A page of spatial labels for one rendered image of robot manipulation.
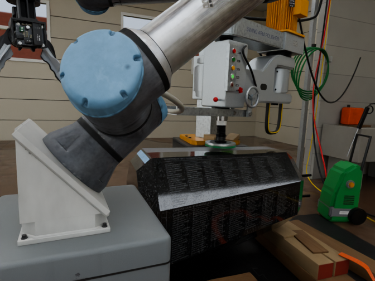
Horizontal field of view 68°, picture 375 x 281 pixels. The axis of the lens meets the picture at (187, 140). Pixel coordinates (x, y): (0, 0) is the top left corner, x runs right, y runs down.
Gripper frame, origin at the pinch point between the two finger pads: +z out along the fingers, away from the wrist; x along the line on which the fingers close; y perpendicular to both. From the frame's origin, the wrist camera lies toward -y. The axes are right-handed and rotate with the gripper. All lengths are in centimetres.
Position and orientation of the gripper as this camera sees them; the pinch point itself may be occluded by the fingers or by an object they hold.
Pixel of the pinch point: (29, 83)
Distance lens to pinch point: 82.5
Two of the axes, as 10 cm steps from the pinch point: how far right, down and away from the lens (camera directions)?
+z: 0.1, 9.9, 1.5
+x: 8.0, -1.0, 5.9
